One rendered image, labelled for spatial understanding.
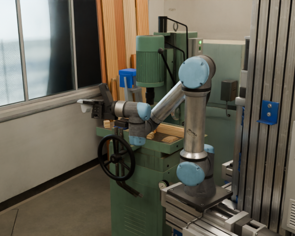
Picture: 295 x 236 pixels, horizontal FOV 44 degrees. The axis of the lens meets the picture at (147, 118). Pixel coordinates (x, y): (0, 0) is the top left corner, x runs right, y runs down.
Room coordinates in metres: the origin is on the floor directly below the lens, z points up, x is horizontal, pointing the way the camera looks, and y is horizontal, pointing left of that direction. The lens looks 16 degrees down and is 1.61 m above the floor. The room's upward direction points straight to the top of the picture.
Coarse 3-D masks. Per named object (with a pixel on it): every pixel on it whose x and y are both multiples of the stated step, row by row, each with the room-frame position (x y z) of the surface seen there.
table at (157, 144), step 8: (96, 128) 2.34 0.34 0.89; (104, 128) 2.31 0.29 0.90; (104, 136) 2.30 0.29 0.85; (160, 136) 2.14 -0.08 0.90; (176, 136) 2.14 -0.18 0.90; (112, 144) 2.13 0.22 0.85; (144, 144) 2.10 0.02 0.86; (152, 144) 2.06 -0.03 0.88; (160, 144) 2.03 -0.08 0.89; (168, 144) 2.00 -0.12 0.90; (176, 144) 2.04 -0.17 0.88; (168, 152) 1.99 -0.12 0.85
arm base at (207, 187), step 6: (204, 180) 1.51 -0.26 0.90; (210, 180) 1.53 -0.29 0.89; (186, 186) 1.55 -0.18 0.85; (192, 186) 1.52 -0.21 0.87; (198, 186) 1.51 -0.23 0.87; (204, 186) 1.51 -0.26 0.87; (210, 186) 1.52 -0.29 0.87; (186, 192) 1.54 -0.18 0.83; (192, 192) 1.51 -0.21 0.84; (198, 192) 1.50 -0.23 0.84; (204, 192) 1.50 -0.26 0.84; (210, 192) 1.51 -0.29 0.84
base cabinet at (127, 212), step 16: (144, 176) 2.10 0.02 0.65; (160, 176) 2.03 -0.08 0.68; (176, 176) 2.14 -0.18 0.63; (112, 192) 2.26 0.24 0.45; (128, 192) 2.18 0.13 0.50; (144, 192) 2.10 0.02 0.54; (112, 208) 2.27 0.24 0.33; (128, 208) 2.17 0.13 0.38; (144, 208) 2.10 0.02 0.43; (160, 208) 2.03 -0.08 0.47; (112, 224) 2.27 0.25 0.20; (128, 224) 2.18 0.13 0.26; (144, 224) 2.10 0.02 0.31; (160, 224) 2.02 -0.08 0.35
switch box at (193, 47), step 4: (188, 40) 2.43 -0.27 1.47; (192, 40) 2.41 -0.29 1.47; (196, 40) 2.40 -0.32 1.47; (200, 40) 2.44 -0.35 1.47; (188, 44) 2.43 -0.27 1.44; (192, 44) 2.41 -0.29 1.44; (196, 44) 2.40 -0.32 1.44; (188, 48) 2.43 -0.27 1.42; (192, 48) 2.41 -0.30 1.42; (196, 48) 2.40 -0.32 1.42; (188, 52) 2.43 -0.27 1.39; (192, 52) 2.41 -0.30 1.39; (196, 52) 2.40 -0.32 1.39; (200, 52) 2.45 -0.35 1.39; (188, 56) 2.43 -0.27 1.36; (192, 56) 2.41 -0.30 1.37
